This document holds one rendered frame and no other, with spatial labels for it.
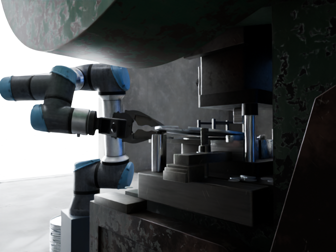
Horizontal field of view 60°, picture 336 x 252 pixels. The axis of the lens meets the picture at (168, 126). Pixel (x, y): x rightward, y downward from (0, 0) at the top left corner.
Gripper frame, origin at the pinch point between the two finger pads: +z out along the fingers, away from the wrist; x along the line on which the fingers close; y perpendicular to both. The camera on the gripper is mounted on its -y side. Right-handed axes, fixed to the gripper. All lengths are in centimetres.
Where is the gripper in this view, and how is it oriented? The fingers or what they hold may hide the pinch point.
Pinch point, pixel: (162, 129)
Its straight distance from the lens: 81.1
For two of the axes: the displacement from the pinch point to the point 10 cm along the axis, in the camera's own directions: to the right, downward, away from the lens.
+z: 9.9, 1.0, 1.0
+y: -1.0, 0.2, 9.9
